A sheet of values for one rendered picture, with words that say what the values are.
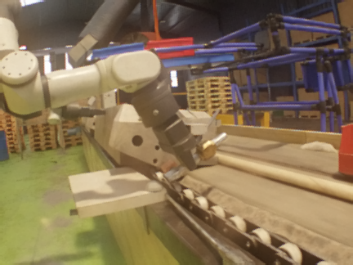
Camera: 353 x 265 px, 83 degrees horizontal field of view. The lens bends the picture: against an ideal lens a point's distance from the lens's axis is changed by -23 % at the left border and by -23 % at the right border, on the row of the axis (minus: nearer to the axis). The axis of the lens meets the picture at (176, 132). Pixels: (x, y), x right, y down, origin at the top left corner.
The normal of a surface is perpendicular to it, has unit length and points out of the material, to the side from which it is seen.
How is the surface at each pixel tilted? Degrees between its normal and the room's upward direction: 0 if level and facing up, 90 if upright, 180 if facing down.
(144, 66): 85
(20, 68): 58
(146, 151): 90
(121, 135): 90
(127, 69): 85
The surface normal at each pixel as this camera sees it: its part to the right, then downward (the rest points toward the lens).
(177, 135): 0.40, 0.07
